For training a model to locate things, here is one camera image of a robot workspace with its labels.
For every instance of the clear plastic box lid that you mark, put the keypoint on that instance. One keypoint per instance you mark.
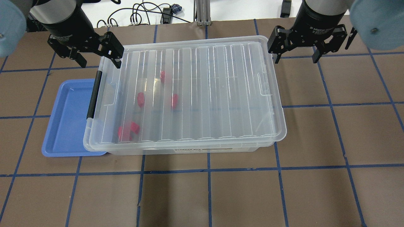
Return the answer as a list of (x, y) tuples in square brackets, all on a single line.
[(226, 88)]

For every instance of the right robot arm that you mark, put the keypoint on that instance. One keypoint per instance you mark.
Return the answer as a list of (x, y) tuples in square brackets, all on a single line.
[(379, 23)]

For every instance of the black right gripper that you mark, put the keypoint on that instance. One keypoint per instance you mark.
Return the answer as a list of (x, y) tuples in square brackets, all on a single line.
[(317, 22)]

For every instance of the red block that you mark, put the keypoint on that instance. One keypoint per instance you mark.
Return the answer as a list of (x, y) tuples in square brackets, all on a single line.
[(125, 131), (162, 77), (141, 99), (174, 101)]

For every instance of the aluminium frame post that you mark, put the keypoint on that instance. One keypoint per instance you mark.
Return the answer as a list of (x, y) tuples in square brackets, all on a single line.
[(202, 12)]

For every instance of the blue plastic tray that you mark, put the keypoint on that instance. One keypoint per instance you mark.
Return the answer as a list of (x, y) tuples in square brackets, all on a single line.
[(66, 128)]

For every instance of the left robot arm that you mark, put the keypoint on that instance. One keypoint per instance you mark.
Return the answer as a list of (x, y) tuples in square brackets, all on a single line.
[(14, 14)]

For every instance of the clear plastic storage box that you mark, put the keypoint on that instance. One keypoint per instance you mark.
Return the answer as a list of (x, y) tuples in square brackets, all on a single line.
[(180, 147)]

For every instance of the black box latch handle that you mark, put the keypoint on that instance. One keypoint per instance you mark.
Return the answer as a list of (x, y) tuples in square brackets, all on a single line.
[(94, 95)]

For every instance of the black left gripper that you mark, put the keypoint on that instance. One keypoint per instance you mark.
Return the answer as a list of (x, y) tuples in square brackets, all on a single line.
[(70, 26)]

